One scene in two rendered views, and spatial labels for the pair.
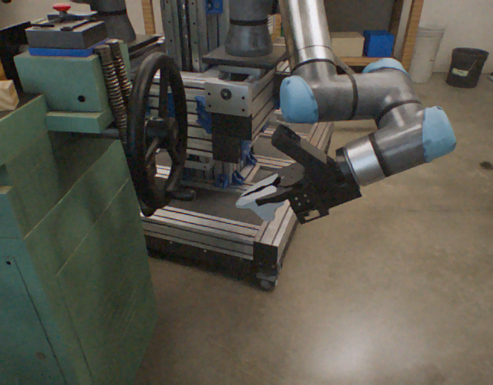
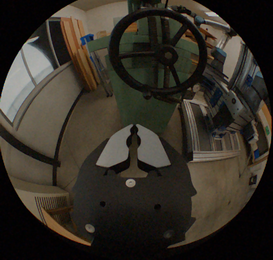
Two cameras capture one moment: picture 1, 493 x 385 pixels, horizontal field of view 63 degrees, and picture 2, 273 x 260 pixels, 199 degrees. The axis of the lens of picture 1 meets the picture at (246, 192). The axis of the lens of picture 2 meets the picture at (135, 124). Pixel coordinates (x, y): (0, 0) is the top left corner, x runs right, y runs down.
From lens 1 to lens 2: 0.67 m
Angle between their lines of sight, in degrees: 61
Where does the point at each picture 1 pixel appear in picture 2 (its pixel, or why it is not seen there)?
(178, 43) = (232, 82)
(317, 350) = not seen: hidden behind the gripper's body
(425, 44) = (257, 166)
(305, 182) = (76, 220)
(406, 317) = not seen: hidden behind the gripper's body
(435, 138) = not seen: outside the picture
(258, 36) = (256, 100)
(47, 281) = (115, 88)
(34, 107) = (128, 33)
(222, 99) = (231, 101)
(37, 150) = (123, 47)
